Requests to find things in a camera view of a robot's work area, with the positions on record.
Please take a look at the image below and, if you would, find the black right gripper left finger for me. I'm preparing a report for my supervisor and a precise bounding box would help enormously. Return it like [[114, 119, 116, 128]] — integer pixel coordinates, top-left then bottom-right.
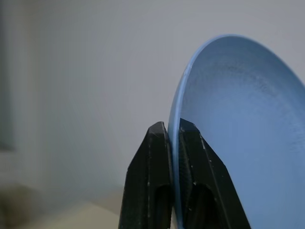
[[118, 121, 176, 229]]

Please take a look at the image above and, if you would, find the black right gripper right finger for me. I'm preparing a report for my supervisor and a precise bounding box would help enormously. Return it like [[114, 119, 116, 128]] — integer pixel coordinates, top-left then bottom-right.
[[178, 117, 252, 229]]

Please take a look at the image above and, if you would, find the blue plate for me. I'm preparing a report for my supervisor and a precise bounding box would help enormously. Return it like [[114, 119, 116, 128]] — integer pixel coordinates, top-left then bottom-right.
[[167, 33, 305, 229]]

